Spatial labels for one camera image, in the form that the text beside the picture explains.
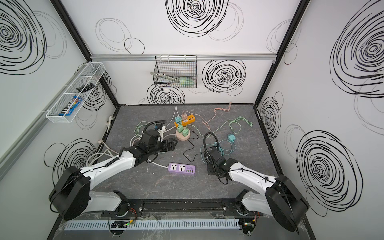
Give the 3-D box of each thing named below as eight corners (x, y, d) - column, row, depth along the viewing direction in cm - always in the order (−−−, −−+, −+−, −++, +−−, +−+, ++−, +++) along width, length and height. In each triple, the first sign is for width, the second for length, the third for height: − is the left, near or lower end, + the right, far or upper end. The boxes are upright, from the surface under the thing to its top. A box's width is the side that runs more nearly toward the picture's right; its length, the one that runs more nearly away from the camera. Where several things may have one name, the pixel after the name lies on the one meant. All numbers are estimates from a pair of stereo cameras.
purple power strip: (167, 172, 87) (166, 170, 85) (169, 164, 91) (168, 162, 88) (195, 175, 86) (195, 173, 84) (196, 167, 90) (196, 164, 87)
